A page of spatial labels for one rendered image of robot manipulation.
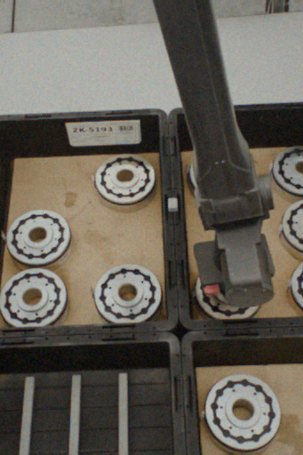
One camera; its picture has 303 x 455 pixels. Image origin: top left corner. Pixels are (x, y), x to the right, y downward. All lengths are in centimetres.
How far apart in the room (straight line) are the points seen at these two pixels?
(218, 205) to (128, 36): 89
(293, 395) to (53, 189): 52
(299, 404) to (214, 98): 50
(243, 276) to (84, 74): 85
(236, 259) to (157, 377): 28
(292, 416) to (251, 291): 26
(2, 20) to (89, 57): 128
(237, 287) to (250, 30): 93
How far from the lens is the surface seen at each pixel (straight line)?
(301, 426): 95
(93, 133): 111
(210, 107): 61
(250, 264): 74
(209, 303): 96
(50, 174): 114
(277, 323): 88
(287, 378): 96
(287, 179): 109
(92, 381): 96
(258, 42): 154
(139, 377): 95
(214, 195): 70
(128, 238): 105
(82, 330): 87
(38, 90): 146
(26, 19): 274
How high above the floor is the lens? 173
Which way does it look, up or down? 58 degrees down
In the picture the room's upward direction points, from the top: 4 degrees counter-clockwise
